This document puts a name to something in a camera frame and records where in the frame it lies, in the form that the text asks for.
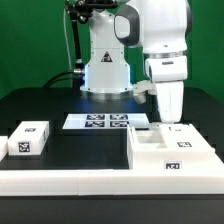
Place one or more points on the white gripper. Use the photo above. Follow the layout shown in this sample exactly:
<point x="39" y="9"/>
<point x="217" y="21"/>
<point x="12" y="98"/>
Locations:
<point x="170" y="101"/>

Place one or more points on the white cabinet body box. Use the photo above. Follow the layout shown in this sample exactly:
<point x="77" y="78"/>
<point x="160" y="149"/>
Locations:
<point x="147" y="151"/>

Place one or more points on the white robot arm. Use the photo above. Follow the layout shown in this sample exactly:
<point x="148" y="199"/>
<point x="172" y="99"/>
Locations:
<point x="159" y="27"/>

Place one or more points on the white cabinet top block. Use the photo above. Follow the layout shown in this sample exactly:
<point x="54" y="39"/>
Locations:
<point x="29" y="138"/>

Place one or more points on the white base tag plate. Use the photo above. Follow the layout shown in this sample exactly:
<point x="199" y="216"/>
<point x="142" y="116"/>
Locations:
<point x="106" y="121"/>

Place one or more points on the white L-shaped obstacle fence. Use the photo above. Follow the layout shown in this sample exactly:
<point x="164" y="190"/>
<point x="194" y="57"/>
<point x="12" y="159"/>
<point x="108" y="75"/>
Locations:
<point x="206" y="179"/>

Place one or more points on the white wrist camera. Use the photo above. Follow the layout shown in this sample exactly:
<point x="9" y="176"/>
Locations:
<point x="141" y="89"/>

